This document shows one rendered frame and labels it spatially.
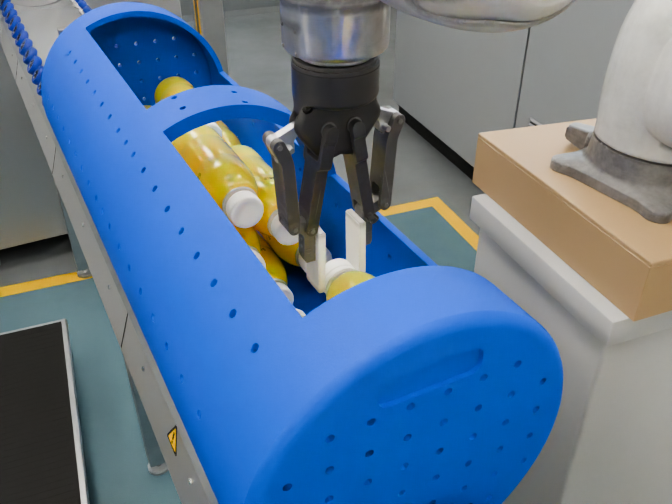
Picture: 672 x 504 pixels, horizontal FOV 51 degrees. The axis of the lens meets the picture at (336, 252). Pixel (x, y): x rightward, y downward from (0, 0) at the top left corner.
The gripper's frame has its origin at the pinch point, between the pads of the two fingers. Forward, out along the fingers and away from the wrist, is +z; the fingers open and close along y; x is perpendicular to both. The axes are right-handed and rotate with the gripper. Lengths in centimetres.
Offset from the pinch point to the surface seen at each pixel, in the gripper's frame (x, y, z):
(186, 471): -1.8, 18.1, 25.3
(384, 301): 20.0, 6.7, -10.2
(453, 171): -181, -155, 114
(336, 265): 0.7, 0.3, 1.1
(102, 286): -44, 19, 27
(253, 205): -10.7, 4.5, -1.0
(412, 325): 23.0, 6.3, -10.3
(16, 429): -94, 43, 98
